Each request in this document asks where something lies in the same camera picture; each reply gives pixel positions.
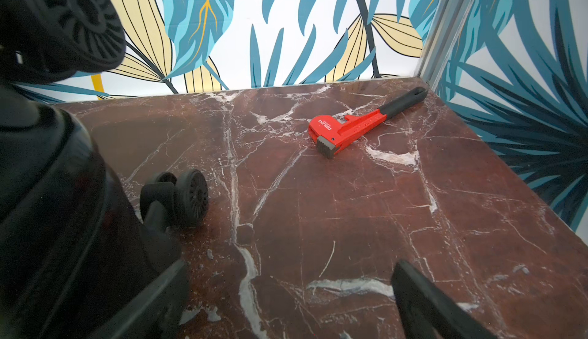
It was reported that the red pipe wrench black handle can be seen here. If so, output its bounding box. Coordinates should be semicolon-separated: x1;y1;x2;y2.
308;86;427;159

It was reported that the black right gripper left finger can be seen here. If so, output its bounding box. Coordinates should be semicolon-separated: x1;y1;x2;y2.
89;259;189;338

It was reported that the right aluminium corner post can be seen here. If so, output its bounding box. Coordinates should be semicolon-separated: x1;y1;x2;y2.
415;0;475;92

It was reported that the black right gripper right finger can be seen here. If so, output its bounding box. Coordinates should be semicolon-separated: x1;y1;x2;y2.
391;259;495;338

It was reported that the black ribbed hard-shell suitcase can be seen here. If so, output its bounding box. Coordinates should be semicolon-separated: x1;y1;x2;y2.
1;0;208;338

